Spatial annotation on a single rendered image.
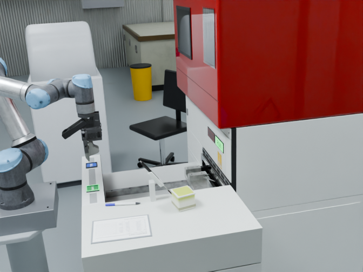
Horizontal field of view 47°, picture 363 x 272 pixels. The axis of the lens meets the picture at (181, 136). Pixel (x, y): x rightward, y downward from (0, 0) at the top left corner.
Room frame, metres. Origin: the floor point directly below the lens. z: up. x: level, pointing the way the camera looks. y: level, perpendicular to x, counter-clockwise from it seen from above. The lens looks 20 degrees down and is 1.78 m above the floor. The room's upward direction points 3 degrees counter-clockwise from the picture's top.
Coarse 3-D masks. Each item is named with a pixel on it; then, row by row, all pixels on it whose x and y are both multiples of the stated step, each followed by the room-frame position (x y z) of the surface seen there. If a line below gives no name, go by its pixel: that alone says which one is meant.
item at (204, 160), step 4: (204, 156) 1.99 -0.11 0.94; (204, 160) 1.97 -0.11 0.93; (208, 160) 1.94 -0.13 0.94; (204, 164) 2.02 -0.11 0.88; (208, 164) 1.90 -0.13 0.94; (212, 168) 1.84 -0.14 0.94; (204, 172) 1.98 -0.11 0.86; (208, 172) 1.94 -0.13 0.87; (212, 172) 1.83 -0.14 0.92; (216, 172) 1.79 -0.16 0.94; (208, 176) 1.91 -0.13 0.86; (216, 176) 1.77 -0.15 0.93; (220, 176) 1.74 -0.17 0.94; (220, 180) 1.71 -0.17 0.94; (212, 184) 1.84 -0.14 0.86; (216, 184) 1.81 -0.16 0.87; (220, 184) 1.71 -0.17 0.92; (224, 184) 1.66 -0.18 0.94
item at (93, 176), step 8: (96, 160) 1.96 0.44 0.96; (88, 168) 1.86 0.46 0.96; (96, 168) 1.86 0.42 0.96; (88, 176) 1.77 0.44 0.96; (96, 176) 1.76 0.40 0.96; (88, 184) 1.69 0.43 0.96; (96, 184) 1.69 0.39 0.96; (96, 192) 1.61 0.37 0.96; (88, 200) 1.54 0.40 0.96; (96, 200) 1.54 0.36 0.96; (104, 200) 1.53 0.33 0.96
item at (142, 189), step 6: (180, 180) 1.91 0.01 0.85; (186, 180) 1.91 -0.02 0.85; (138, 186) 1.87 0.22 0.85; (144, 186) 1.86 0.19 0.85; (156, 186) 1.87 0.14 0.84; (162, 186) 1.87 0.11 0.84; (168, 186) 1.88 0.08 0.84; (174, 186) 1.89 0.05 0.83; (180, 186) 1.89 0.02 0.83; (108, 192) 1.82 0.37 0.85; (114, 192) 1.83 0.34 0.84; (120, 192) 1.83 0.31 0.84; (126, 192) 1.84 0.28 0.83; (132, 192) 1.84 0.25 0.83; (138, 192) 1.85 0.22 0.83; (144, 192) 1.86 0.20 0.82
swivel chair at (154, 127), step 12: (168, 72) 4.08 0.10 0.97; (168, 84) 4.06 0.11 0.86; (168, 96) 4.04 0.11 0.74; (180, 96) 3.89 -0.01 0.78; (180, 108) 3.87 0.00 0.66; (156, 120) 3.98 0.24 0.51; (168, 120) 3.97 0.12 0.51; (180, 120) 3.95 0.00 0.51; (144, 132) 3.66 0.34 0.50; (156, 132) 3.62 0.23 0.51; (168, 132) 3.62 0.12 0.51; (180, 132) 3.70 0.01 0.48; (168, 156) 4.03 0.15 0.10
